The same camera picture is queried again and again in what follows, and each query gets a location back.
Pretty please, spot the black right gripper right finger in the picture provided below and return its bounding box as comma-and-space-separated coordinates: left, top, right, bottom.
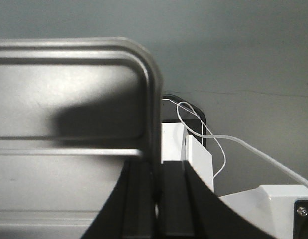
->
158, 161, 272, 239

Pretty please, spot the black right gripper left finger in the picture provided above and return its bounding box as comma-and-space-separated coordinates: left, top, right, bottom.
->
81, 161, 155, 239

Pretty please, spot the small silver ribbed tray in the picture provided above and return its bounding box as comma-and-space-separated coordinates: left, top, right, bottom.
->
0, 37, 162, 239

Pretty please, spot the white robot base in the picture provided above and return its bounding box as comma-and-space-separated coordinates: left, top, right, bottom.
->
162, 95, 308, 239

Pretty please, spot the white cable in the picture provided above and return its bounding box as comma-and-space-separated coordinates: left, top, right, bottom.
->
176, 101, 308, 191

